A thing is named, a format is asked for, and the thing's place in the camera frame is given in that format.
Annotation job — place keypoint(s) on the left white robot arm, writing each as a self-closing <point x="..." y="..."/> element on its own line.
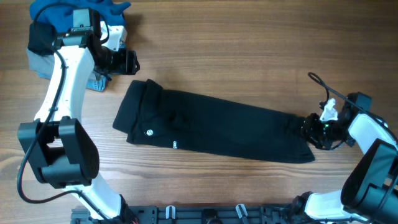
<point x="56" y="146"/>

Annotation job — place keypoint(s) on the black folded garment in pile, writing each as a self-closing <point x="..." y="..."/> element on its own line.
<point x="41" y="38"/>

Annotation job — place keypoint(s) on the black t-shirt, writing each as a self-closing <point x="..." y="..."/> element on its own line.
<point x="151" y="115"/>

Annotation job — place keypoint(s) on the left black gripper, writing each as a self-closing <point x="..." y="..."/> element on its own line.
<point x="126" y="65"/>

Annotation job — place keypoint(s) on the right white rail clip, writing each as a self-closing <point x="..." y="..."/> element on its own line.
<point x="241" y="211"/>

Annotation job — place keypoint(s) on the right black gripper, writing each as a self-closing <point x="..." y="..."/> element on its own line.
<point x="308" y="129"/>

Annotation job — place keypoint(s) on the blue crumpled garment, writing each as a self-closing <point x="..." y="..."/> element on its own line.
<point x="61" y="17"/>

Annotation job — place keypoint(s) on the dark metal base rail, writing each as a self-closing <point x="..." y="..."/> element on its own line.
<point x="263" y="214"/>

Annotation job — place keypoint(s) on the left white rail clip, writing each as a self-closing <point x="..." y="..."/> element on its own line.
<point x="170" y="212"/>

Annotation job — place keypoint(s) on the white rail clip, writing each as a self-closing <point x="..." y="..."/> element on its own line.
<point x="241" y="211"/>
<point x="170" y="212"/>

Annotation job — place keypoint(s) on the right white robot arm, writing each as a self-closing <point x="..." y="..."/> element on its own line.
<point x="369" y="195"/>

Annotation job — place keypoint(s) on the grey folded garment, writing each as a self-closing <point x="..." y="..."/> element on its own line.
<point x="42" y="65"/>

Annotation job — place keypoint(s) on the light blue denim garment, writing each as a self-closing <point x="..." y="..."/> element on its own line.
<point x="96" y="82"/>

